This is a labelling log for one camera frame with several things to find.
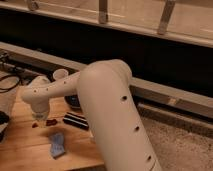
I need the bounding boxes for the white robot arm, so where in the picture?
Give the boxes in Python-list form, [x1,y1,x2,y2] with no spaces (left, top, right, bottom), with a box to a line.
[21,59,162,171]

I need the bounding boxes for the dark ceramic bowl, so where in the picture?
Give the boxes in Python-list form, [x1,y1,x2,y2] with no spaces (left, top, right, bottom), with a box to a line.
[64,95,80,109]

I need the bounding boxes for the black object at left edge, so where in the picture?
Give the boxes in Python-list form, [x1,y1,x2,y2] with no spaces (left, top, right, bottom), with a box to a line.
[0,111,10,142]

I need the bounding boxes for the blue sponge cloth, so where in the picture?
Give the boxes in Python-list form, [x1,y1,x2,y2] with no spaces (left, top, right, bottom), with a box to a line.
[49,133,65,158]

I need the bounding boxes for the black rectangular box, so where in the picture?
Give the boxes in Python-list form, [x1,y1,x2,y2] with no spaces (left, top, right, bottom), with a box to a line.
[63,112,89,130]

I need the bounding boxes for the black cable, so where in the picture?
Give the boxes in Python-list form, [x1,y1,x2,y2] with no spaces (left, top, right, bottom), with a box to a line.
[0,73,23,94]

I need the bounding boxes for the metal rail frame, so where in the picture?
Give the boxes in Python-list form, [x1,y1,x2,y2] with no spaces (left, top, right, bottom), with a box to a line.
[0,0,213,48]

